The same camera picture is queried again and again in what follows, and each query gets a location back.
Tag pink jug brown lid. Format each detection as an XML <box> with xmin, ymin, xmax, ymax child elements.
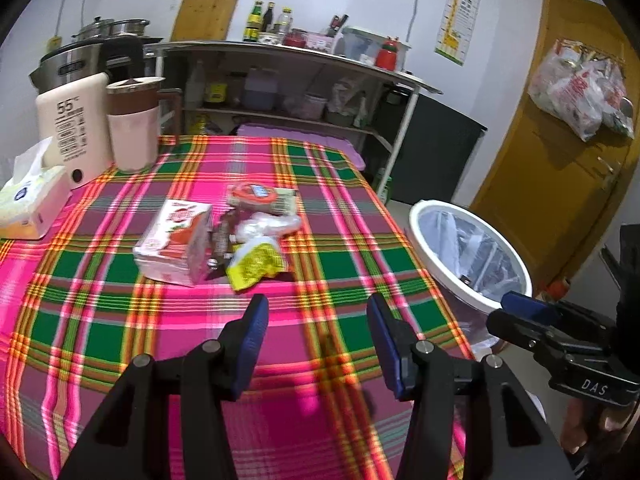
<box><xmin>105</xmin><ymin>76</ymin><xmax>183</xmax><ymax>171</ymax></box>

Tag crumpled shelf plastic bag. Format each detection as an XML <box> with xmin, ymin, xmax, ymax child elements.
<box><xmin>327</xmin><ymin>77</ymin><xmax>371</xmax><ymax>116</ymax></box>

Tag steel lidded pot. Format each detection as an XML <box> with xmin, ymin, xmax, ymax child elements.
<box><xmin>107</xmin><ymin>19</ymin><xmax>151</xmax><ymax>38</ymax></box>
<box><xmin>72</xmin><ymin>16</ymin><xmax>116</xmax><ymax>43</ymax></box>

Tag oil bottle yellow label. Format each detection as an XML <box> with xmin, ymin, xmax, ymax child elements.
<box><xmin>205</xmin><ymin>67</ymin><xmax>228</xmax><ymax>106</ymax></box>

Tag bamboo cutting board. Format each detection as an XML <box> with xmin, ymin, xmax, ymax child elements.
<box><xmin>171</xmin><ymin>0</ymin><xmax>247</xmax><ymax>42</ymax></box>

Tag wooden door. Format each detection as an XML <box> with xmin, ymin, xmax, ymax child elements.
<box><xmin>470</xmin><ymin>0</ymin><xmax>640</xmax><ymax>291</ymax></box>

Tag pink utensil box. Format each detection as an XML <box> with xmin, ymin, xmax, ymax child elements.
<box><xmin>305</xmin><ymin>31</ymin><xmax>335</xmax><ymax>53</ymax></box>

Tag steel electric kettle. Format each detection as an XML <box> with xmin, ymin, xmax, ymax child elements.
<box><xmin>29</xmin><ymin>42</ymin><xmax>146</xmax><ymax>96</ymax></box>

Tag orange red food pack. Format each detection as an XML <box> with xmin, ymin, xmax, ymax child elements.
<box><xmin>226</xmin><ymin>182</ymin><xmax>300</xmax><ymax>217</ymax></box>

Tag clear hanging plastic bag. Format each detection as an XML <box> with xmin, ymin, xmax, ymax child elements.
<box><xmin>599</xmin><ymin>55</ymin><xmax>637</xmax><ymax>140</ymax></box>

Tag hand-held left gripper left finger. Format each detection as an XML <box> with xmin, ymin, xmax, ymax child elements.
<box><xmin>57</xmin><ymin>293</ymin><xmax>271</xmax><ymax>480</ymax></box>

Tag giraffe height chart poster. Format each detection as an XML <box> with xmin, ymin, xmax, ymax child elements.
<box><xmin>434</xmin><ymin>0</ymin><xmax>483</xmax><ymax>67</ymax></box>

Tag pink printed carton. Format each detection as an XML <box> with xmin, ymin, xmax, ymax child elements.
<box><xmin>132</xmin><ymin>198</ymin><xmax>214</xmax><ymax>287</ymax></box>

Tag clear plastic jar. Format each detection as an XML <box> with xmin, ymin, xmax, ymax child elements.
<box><xmin>302</xmin><ymin>92</ymin><xmax>328</xmax><ymax>121</ymax></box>

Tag white tissue box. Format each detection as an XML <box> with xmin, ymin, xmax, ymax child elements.
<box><xmin>0</xmin><ymin>136</ymin><xmax>72</xmax><ymax>241</ymax></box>

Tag green bottle yellow label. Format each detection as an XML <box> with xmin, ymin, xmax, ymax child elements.
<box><xmin>243</xmin><ymin>0</ymin><xmax>264</xmax><ymax>43</ymax></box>

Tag yellow wrapper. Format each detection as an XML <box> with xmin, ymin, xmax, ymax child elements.
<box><xmin>225</xmin><ymin>237</ymin><xmax>291</xmax><ymax>293</ymax></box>

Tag white kitchen shelf unit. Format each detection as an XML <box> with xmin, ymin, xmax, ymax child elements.
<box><xmin>145</xmin><ymin>40</ymin><xmax>443</xmax><ymax>206</ymax></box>

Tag pink storage box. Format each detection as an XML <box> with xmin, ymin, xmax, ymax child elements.
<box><xmin>236</xmin><ymin>122</ymin><xmax>367</xmax><ymax>171</ymax></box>

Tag brown wrapper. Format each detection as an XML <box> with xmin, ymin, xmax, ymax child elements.
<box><xmin>206</xmin><ymin>210</ymin><xmax>241</xmax><ymax>281</ymax></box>

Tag clear plastic bag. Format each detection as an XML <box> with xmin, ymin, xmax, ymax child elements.
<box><xmin>599</xmin><ymin>55</ymin><xmax>637</xmax><ymax>140</ymax></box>
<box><xmin>235</xmin><ymin>211</ymin><xmax>302</xmax><ymax>246</ymax></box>

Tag cream electric water warmer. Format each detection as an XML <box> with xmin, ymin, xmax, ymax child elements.
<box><xmin>35</xmin><ymin>72</ymin><xmax>113</xmax><ymax>191</ymax></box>

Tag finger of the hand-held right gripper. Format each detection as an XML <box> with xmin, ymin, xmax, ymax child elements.
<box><xmin>501</xmin><ymin>291</ymin><xmax>618</xmax><ymax>336</ymax></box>
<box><xmin>486</xmin><ymin>308</ymin><xmax>612</xmax><ymax>362</ymax></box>

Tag black cabinet curtain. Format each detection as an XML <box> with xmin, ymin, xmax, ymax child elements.
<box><xmin>360</xmin><ymin>87</ymin><xmax>488</xmax><ymax>206</ymax></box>

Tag white red-print plastic bag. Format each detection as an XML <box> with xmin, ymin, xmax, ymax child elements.
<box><xmin>527</xmin><ymin>39</ymin><xmax>605</xmax><ymax>143</ymax></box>

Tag person's right hand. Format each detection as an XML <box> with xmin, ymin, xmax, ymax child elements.
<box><xmin>560</xmin><ymin>395</ymin><xmax>608</xmax><ymax>456</ymax></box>

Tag pink green plaid tablecloth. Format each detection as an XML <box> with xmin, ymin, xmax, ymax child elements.
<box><xmin>0</xmin><ymin>135</ymin><xmax>476</xmax><ymax>480</ymax></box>

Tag metal door handle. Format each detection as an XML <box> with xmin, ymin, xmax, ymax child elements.
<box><xmin>597</xmin><ymin>157</ymin><xmax>618</xmax><ymax>191</ymax></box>

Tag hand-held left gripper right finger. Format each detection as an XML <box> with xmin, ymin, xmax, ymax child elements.
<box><xmin>366</xmin><ymin>292</ymin><xmax>576</xmax><ymax>480</ymax></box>

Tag red kids water bottle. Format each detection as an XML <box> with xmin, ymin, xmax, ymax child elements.
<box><xmin>375</xmin><ymin>36</ymin><xmax>399</xmax><ymax>71</ymax></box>

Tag white plastic bin liner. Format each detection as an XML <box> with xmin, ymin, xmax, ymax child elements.
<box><xmin>417</xmin><ymin>207</ymin><xmax>526</xmax><ymax>351</ymax></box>

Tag green white bottle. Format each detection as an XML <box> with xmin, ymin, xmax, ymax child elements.
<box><xmin>352</xmin><ymin>95</ymin><xmax>371</xmax><ymax>128</ymax></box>

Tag small brown bottle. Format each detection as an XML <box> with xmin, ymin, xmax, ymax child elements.
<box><xmin>227</xmin><ymin>72</ymin><xmax>246</xmax><ymax>106</ymax></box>

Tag white round trash bin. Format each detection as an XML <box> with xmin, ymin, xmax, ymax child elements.
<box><xmin>408</xmin><ymin>200</ymin><xmax>533</xmax><ymax>351</ymax></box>

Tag blue jerry can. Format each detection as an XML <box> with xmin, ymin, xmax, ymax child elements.
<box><xmin>243</xmin><ymin>67</ymin><xmax>279</xmax><ymax>111</ymax></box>

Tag white plastic bottle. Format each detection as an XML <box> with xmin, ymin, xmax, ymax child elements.
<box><xmin>187</xmin><ymin>62</ymin><xmax>207</xmax><ymax>108</ymax></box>

